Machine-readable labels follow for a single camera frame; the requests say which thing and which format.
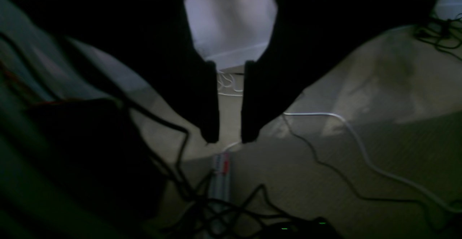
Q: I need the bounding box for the white power strip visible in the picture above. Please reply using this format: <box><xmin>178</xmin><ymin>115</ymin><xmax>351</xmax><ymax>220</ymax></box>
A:
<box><xmin>208</xmin><ymin>152</ymin><xmax>230</xmax><ymax>234</ymax></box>

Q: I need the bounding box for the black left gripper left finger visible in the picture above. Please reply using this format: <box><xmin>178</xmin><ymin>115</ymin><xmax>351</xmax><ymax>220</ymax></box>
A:
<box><xmin>24</xmin><ymin>0</ymin><xmax>219</xmax><ymax>143</ymax></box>

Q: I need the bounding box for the white cable on floor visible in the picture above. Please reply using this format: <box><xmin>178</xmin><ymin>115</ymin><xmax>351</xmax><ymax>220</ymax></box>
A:
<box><xmin>283</xmin><ymin>112</ymin><xmax>462</xmax><ymax>214</ymax></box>

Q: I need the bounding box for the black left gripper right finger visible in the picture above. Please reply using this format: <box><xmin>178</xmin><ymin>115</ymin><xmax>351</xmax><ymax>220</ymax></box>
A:
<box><xmin>241</xmin><ymin>0</ymin><xmax>438</xmax><ymax>143</ymax></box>

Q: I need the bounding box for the black cable on floor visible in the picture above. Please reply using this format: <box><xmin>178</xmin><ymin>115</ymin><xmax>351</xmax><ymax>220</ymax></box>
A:
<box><xmin>282</xmin><ymin>114</ymin><xmax>462</xmax><ymax>229</ymax></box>

